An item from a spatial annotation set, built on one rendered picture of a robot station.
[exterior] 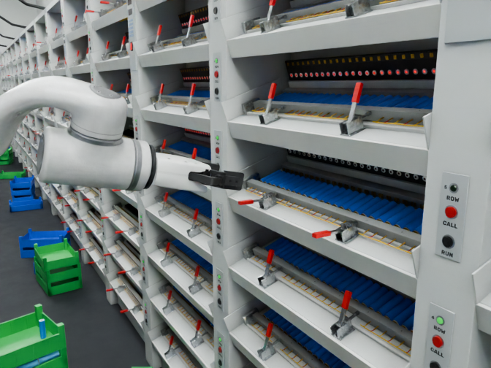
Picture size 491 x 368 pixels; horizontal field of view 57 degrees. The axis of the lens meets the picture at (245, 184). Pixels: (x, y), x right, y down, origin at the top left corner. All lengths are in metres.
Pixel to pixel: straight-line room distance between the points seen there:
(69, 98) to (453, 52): 0.52
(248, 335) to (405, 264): 0.64
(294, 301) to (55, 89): 0.68
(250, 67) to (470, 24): 0.66
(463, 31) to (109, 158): 0.52
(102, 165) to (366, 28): 0.47
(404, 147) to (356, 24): 0.22
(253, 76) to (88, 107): 0.62
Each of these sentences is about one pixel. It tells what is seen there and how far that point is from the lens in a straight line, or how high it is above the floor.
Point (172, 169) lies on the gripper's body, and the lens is 0.74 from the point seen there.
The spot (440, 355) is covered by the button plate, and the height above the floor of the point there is 0.84.
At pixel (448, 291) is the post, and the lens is 0.72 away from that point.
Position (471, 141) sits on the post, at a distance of 0.66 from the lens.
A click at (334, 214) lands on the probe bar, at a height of 0.97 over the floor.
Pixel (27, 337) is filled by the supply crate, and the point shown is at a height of 0.40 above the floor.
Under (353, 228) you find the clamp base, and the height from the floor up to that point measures 0.96.
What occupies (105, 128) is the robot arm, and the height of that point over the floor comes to 1.16.
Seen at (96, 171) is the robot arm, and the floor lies 1.10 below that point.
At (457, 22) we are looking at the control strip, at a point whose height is 1.31.
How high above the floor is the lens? 1.23
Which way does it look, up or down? 12 degrees down
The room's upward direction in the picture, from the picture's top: straight up
